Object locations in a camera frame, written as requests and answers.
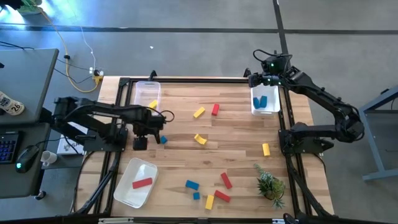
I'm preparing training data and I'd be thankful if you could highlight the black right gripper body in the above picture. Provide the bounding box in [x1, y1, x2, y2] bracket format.
[259, 73, 283, 88]

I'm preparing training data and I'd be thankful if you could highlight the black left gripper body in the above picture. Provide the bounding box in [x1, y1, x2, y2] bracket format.
[133, 115, 166, 136]

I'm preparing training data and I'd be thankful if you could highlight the yellow arch block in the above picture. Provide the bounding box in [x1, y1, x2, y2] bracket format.
[193, 133, 208, 146]

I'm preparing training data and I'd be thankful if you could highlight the long red block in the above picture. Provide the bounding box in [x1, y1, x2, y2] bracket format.
[132, 177, 154, 190]

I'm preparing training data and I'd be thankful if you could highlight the red rectangular block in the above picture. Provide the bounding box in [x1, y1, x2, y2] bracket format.
[220, 172, 233, 190]
[214, 190, 232, 203]

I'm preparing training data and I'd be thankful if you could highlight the white deep plastic bin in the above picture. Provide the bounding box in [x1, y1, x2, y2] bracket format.
[250, 84, 281, 117]

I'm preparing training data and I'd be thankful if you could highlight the clear plastic bin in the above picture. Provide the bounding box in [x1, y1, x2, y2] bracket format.
[133, 80, 162, 116]

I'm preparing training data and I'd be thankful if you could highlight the white shallow plastic bin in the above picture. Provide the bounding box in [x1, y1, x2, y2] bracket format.
[113, 157, 159, 209]

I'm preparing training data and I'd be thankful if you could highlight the yellow power outlet box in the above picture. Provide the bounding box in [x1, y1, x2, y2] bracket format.
[89, 67, 105, 85]

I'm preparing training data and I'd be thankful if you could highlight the white printed box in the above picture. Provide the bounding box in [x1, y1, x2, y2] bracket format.
[56, 121, 90, 156]

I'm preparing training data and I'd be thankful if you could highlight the small green potted plant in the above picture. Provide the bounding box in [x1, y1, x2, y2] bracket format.
[253, 163, 286, 210]

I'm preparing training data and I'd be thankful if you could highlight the white cup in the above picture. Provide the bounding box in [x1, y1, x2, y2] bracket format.
[40, 150, 58, 167]

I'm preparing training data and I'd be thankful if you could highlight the black computer mouse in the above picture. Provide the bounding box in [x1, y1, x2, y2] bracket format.
[15, 144, 40, 174]

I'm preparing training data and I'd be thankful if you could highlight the grey desk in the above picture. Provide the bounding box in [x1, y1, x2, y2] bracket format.
[0, 48, 60, 200]

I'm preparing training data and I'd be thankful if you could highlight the black backlit keyboard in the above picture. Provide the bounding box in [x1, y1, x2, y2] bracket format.
[0, 130, 21, 165]

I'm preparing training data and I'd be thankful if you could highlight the green and white object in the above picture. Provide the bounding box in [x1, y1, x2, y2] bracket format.
[17, 0, 43, 16]

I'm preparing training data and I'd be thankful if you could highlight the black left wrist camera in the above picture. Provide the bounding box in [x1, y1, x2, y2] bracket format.
[132, 136, 149, 151]

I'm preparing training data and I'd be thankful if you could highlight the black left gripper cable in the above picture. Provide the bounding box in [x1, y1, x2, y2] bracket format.
[154, 108, 175, 124]

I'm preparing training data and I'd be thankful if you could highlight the black aluminium table frame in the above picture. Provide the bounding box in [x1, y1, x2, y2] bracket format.
[70, 68, 336, 224]

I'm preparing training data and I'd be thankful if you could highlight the black table cable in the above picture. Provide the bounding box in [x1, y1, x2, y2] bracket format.
[71, 151, 94, 215]

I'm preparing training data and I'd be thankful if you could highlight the black floor cable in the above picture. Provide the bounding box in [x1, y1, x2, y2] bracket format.
[54, 57, 96, 85]

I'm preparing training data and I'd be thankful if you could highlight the white floor cable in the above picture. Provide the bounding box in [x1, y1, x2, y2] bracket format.
[79, 26, 97, 74]

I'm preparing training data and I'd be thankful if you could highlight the yellow floor cable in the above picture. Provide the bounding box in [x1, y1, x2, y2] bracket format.
[37, 6, 103, 94]

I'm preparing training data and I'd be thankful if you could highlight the grey metal table frame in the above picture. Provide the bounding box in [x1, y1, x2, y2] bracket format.
[358, 85, 398, 182]

